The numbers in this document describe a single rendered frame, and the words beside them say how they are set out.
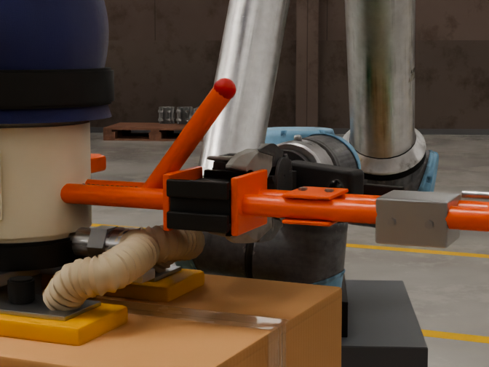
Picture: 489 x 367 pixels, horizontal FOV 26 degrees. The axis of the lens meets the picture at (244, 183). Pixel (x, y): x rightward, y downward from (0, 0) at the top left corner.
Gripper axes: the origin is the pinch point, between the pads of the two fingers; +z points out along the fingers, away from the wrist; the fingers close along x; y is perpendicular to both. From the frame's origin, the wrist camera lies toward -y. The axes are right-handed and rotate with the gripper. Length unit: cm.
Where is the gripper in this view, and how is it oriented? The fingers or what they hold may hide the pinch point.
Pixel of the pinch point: (239, 201)
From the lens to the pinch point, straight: 109.8
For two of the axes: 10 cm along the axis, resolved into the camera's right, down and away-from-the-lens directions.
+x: 0.0, -9.9, -1.3
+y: -9.2, -0.5, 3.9
